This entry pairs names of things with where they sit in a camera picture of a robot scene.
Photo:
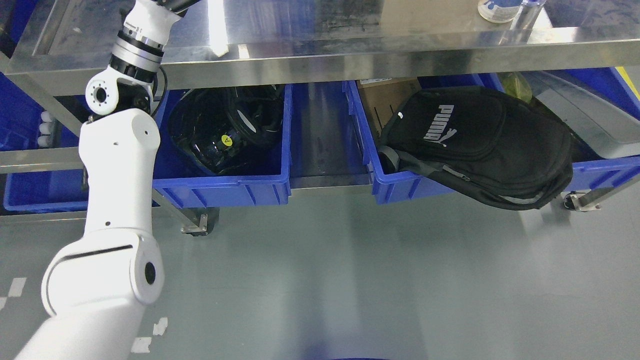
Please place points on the black Puma backpack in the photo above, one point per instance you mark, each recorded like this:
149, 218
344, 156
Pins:
482, 143

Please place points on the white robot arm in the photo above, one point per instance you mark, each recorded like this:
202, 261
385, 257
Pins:
96, 289

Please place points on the brown cardboard box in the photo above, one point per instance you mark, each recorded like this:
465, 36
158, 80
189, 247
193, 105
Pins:
381, 99

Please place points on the white round container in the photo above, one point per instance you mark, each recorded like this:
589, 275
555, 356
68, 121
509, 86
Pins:
498, 11

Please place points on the black helmet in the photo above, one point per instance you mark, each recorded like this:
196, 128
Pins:
225, 131

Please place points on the blue bin with helmet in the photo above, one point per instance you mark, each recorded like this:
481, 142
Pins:
267, 183

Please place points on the green plastic bag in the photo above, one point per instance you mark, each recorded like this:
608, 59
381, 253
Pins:
515, 84

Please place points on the metal cylinder on table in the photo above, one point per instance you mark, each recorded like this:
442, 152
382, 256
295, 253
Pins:
527, 15

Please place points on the blue bin far left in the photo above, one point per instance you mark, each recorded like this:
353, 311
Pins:
25, 125

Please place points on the blue bin with backpack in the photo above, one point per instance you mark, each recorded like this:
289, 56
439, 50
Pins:
590, 172

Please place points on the grey plastic cover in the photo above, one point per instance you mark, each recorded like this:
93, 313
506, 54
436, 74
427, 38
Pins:
598, 104

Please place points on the stainless steel table cart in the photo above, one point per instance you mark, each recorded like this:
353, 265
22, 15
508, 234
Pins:
221, 43

